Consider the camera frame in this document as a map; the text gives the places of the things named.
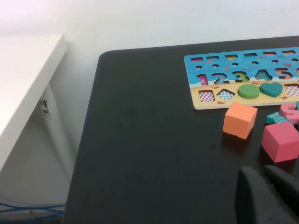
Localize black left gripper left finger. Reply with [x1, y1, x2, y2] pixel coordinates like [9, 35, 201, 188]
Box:
[235, 167, 299, 224]

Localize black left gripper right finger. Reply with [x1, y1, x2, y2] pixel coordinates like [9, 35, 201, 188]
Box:
[263, 164, 299, 217]

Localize pink number five piece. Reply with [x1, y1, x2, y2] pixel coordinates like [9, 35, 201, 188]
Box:
[279, 102, 299, 124]

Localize teal heart piece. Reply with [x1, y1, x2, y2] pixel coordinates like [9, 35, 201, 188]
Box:
[259, 81, 284, 98]

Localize green circle piece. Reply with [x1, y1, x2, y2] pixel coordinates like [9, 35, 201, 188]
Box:
[237, 83, 260, 100]

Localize blue wooden number puzzle board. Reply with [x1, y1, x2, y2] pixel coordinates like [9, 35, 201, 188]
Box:
[184, 46, 299, 110]

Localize magenta cube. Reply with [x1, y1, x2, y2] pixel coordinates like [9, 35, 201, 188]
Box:
[261, 121, 299, 163]

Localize teal wooden fish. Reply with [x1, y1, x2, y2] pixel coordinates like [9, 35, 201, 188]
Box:
[265, 112, 292, 126]

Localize orange cube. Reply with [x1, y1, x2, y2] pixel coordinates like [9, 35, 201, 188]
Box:
[222, 101, 258, 140]

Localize label sticker on table leg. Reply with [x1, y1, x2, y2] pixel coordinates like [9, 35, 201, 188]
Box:
[39, 99, 52, 121]

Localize white side table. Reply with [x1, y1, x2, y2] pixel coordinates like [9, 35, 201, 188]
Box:
[0, 34, 78, 185]

